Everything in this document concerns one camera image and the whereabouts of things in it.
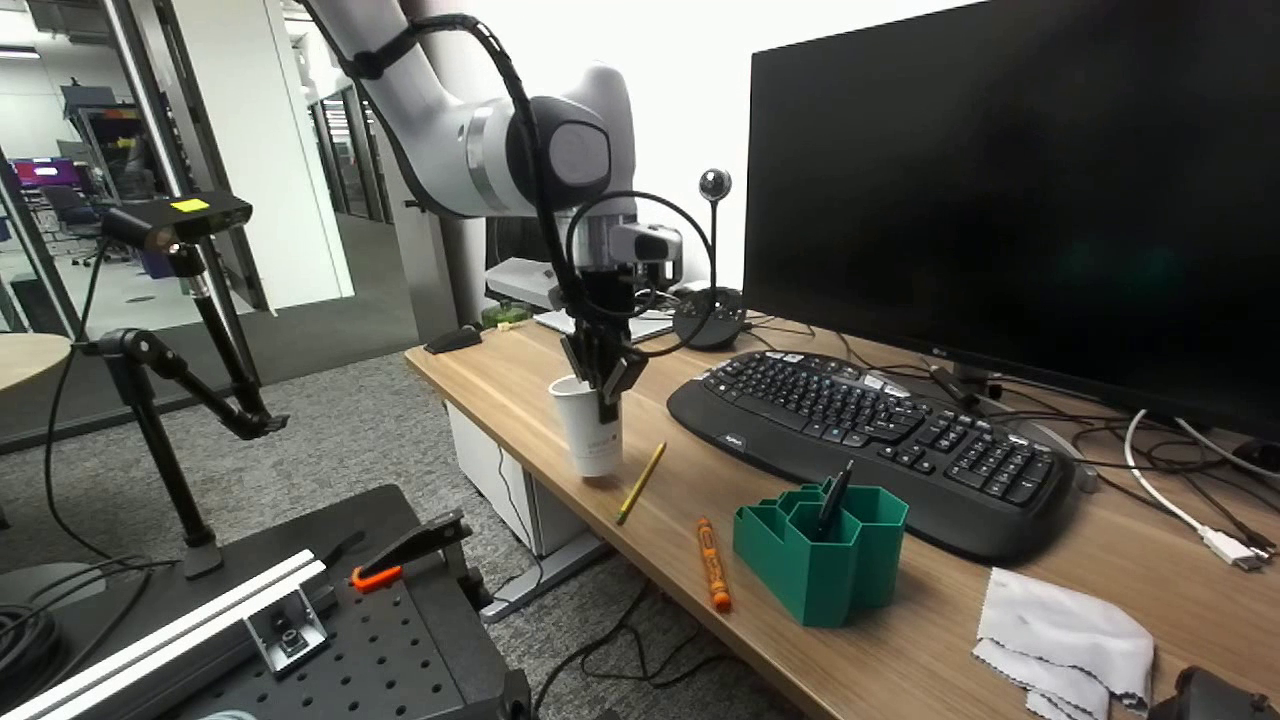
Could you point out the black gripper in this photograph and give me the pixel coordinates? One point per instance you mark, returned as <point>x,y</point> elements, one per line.
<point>607,304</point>

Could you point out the white paper cup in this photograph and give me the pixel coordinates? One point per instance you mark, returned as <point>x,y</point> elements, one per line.
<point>592,436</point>

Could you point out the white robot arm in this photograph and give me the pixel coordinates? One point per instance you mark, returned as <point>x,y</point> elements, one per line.
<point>566,161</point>

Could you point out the yellow pencil near cup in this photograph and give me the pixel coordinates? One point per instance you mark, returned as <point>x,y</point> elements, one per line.
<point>640,481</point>

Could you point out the black webcam on stand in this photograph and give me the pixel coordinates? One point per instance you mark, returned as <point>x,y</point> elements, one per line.
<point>710,318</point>

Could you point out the black computer mouse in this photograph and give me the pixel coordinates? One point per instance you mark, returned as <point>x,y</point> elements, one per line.
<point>452,336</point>

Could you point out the white drawer cabinet under desk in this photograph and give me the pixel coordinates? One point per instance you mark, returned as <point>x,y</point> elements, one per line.
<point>510,489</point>

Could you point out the black ergonomic keyboard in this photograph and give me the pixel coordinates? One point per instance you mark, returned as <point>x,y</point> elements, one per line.
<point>969,484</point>

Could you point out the orange marker pen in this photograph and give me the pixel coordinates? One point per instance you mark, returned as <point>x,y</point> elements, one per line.
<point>715,567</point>

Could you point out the black pen in holder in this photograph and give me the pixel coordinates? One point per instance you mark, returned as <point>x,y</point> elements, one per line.
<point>834,502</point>

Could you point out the green hexagonal pen holder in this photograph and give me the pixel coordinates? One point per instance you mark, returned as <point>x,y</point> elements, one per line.
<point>827,571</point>

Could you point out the black perforated breadboard table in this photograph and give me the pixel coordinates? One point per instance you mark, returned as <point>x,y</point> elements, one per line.
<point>322,652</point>

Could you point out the large black monitor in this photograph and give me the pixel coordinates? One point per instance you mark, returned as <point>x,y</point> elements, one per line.
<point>1061,190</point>

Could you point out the crumpled white paper tissue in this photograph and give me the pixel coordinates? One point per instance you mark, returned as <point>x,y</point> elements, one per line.
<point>1069,652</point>

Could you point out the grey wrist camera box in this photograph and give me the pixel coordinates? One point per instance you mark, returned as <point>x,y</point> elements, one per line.
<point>657,253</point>

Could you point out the orange handled black clamp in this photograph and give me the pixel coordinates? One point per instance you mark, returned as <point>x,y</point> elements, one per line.
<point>428,543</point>

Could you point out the aluminium extrusion rail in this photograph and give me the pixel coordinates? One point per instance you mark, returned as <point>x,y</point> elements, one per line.
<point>171,641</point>

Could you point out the black camera on tripod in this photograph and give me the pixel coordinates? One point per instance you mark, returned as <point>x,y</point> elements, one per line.
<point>158,227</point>

